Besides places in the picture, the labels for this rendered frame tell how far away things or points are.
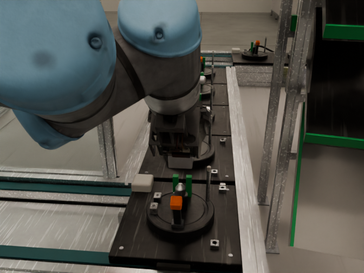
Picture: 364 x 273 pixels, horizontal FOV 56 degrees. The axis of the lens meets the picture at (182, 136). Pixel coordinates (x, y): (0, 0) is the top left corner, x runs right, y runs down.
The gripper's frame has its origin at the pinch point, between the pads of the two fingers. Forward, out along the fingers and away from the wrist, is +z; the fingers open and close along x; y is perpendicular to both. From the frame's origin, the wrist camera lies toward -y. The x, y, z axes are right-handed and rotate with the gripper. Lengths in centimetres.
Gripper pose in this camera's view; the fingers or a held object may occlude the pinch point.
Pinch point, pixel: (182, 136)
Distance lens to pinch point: 63.9
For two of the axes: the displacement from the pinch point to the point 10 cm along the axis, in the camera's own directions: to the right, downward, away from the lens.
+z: 0.6, 3.9, 9.2
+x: 10.0, 0.4, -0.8
